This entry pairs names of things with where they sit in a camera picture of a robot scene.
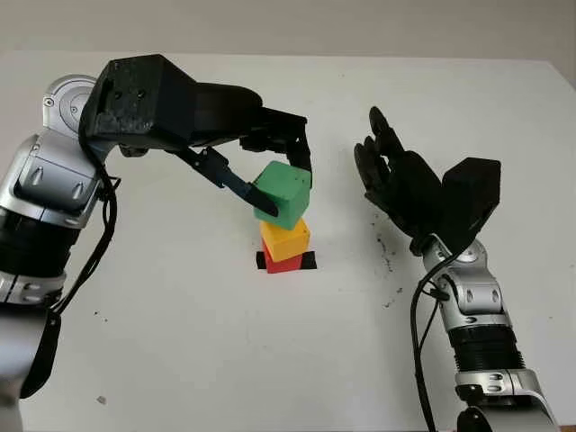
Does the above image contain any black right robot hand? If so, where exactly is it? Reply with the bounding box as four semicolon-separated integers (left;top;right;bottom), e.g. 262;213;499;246
354;106;445;256

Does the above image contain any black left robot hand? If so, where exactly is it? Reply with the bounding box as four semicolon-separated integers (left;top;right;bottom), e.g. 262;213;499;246
175;82;315;221

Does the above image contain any green wooden block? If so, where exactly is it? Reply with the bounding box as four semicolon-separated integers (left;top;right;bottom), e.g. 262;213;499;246
251;161;313;230

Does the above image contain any yellow wooden block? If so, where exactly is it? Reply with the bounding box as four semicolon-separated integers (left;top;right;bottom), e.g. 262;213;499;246
259;218;311;262

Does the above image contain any red wooden block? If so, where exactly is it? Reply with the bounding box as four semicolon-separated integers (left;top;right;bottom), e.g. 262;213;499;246
262;246;302;275

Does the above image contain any black tape strip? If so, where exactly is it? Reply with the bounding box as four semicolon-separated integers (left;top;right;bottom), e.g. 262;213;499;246
255;250;317;271

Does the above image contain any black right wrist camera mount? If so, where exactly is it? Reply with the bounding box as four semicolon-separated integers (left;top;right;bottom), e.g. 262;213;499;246
438;157;503;254

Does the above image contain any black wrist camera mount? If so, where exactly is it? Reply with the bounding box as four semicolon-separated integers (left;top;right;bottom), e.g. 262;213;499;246
438;157;503;254
79;53;200;152

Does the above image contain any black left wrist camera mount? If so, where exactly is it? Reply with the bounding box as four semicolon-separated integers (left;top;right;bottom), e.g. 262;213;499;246
79;53;200;152

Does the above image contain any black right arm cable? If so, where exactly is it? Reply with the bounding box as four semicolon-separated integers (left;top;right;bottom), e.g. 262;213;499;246
409;251;461;432

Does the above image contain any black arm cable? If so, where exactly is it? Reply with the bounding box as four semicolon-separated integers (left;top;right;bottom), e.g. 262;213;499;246
409;251;461;432
20;130;122;400

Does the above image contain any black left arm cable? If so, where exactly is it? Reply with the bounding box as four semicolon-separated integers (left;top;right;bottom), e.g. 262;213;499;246
20;130;122;400

